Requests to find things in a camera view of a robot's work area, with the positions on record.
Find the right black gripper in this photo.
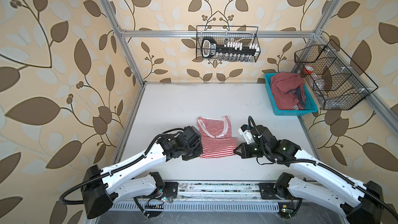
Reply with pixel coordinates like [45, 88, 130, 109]
[232, 141, 268, 158]

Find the red white striped tank top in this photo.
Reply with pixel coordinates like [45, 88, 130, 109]
[197, 116, 237, 159]

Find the maroon tank top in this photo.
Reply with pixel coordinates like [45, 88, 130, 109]
[270, 72, 305, 111]

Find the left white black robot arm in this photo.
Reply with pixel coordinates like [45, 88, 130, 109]
[59, 126, 203, 219]

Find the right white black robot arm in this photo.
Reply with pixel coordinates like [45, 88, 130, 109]
[234, 124, 398, 224]

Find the teal plastic basket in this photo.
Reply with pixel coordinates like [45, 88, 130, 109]
[264, 73, 318, 116]

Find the black tool with vials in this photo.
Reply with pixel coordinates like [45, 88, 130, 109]
[199, 37, 261, 62]

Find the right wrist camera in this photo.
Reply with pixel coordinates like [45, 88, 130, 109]
[238, 124, 255, 145]

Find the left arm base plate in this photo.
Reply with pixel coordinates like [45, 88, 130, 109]
[155, 181, 179, 199]

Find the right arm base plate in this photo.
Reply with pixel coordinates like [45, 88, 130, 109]
[259, 183, 299, 201]

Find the aluminium front rail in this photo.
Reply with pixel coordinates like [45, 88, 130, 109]
[90, 179, 350, 203]

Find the black wire basket right wall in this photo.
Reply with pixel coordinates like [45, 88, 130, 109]
[294, 39, 378, 111]

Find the black wire basket wall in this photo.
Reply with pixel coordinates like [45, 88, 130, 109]
[195, 25, 261, 63]
[294, 39, 378, 111]

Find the black wire basket back wall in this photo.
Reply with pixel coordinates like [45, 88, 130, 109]
[195, 25, 261, 63]

